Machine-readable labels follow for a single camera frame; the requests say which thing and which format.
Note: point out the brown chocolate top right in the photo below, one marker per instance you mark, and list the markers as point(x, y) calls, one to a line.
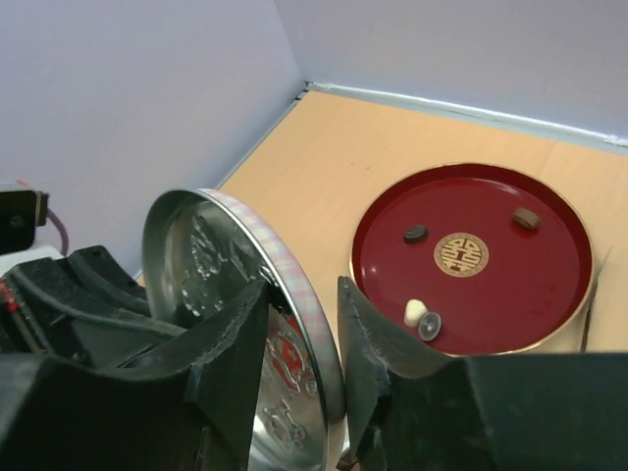
point(526, 219)

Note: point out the white strawberry chocolate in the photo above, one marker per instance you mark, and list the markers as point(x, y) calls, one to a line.
point(415, 309)

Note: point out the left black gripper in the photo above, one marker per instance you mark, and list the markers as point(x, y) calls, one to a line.
point(84, 308)

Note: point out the dark round chocolate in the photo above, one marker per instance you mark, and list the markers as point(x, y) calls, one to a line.
point(415, 234)
point(429, 326)

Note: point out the silver tin lid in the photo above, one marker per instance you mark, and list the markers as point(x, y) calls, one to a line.
point(269, 378)

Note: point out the red round tray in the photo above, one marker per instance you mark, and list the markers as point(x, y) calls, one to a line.
point(497, 287)

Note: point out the dark round chocolate centre left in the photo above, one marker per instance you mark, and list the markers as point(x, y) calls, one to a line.
point(415, 234)

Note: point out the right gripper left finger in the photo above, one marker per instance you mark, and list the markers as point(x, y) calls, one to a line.
point(187, 404)

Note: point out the silver metal tongs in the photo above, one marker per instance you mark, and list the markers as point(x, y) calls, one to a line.
point(592, 300)

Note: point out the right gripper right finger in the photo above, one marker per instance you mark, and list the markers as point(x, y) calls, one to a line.
point(411, 407)

